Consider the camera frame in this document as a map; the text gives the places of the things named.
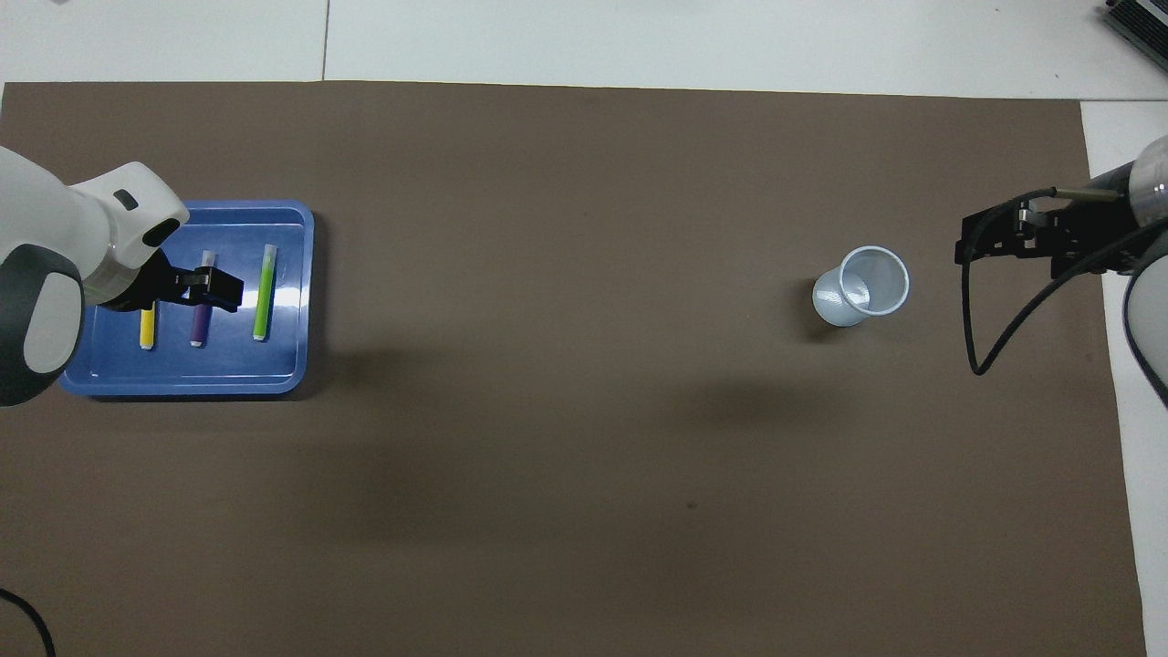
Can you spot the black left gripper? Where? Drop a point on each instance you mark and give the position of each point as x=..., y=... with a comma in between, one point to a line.
x=146, y=285

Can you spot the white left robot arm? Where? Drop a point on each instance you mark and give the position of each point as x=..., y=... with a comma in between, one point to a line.
x=55, y=265

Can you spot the yellow pen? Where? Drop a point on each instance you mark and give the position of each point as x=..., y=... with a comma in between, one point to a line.
x=146, y=330

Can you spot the green pen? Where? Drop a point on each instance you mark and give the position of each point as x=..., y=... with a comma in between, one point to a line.
x=264, y=297

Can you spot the blue plastic tray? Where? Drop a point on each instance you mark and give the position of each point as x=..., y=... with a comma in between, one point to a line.
x=274, y=365

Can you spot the clear plastic cup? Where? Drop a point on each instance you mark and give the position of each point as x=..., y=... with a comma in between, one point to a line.
x=844, y=301

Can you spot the brown table mat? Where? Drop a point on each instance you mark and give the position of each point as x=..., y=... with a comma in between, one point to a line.
x=584, y=438

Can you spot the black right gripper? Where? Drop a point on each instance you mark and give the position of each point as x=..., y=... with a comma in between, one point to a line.
x=1100, y=233

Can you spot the grey ribbed device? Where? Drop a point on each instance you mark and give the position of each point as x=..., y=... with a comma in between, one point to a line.
x=1141, y=23

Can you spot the purple pen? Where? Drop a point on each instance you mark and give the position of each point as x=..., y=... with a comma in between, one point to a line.
x=200, y=324

